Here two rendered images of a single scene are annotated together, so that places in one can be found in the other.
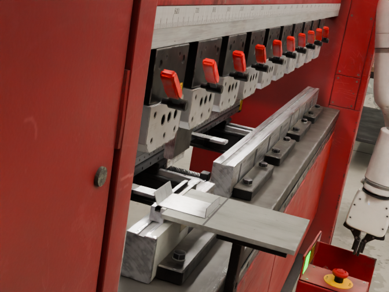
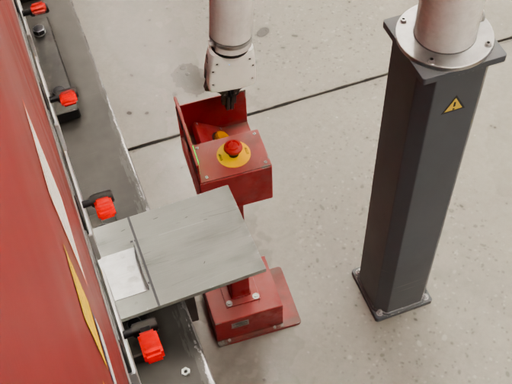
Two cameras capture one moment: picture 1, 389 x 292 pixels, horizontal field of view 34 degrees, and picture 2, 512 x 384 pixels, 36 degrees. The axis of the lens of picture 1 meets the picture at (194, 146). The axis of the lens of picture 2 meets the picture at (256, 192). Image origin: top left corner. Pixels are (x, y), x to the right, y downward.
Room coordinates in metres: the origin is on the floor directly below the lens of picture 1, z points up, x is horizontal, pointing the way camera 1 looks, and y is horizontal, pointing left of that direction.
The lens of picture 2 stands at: (0.55, 0.16, 2.09)
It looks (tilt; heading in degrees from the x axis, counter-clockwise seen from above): 54 degrees down; 325
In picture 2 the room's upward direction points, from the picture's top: 3 degrees counter-clockwise
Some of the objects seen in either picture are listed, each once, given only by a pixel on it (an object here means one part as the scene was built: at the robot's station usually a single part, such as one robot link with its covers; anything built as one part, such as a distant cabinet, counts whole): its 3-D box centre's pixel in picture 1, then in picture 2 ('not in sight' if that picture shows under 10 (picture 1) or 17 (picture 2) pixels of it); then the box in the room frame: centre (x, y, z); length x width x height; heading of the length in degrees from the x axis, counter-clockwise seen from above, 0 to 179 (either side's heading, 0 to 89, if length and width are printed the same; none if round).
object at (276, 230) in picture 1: (238, 219); (171, 251); (1.20, -0.11, 1.00); 0.26 x 0.18 x 0.01; 74
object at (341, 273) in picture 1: (339, 277); (233, 150); (1.45, -0.40, 0.79); 0.04 x 0.04 x 0.04
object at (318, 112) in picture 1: (313, 114); not in sight; (2.96, -0.53, 0.89); 0.30 x 0.05 x 0.03; 164
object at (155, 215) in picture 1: (174, 200); not in sight; (1.28, 0.02, 0.99); 0.20 x 0.03 x 0.03; 164
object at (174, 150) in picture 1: (178, 140); not in sight; (1.24, 0.03, 1.13); 0.10 x 0.02 x 0.10; 164
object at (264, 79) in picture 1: (256, 54); not in sight; (1.79, -0.13, 1.26); 0.15 x 0.09 x 0.17; 164
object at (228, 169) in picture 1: (280, 125); not in sight; (2.45, -0.32, 0.92); 1.67 x 0.06 x 0.10; 164
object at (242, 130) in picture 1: (192, 127); not in sight; (2.64, 0.02, 0.81); 0.64 x 0.08 x 0.14; 74
